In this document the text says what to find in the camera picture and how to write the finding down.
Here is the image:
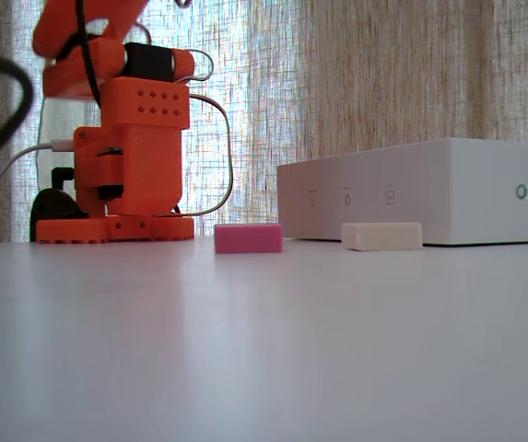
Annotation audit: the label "orange robot base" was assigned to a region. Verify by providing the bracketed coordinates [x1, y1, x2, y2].
[35, 122, 195, 245]

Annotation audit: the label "pink foam cuboid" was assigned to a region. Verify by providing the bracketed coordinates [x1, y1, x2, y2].
[214, 223, 285, 255]

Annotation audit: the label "thick black cable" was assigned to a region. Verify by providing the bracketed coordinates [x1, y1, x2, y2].
[0, 54, 35, 179]

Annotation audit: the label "thin black camera cable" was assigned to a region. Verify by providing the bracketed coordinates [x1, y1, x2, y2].
[74, 0, 101, 100]

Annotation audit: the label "white cardboard box bin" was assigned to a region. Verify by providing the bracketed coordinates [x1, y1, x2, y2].
[276, 136, 528, 246]

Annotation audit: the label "black table clamp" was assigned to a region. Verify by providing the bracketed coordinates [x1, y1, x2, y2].
[29, 167, 90, 243]

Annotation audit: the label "cream white foam cuboid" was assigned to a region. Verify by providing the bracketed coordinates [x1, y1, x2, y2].
[340, 221, 424, 252]

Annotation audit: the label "red white black servo cable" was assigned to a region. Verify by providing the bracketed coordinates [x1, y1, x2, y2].
[170, 91, 235, 217]

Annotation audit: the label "white USB cable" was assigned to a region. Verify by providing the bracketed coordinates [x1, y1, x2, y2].
[0, 139, 76, 244]

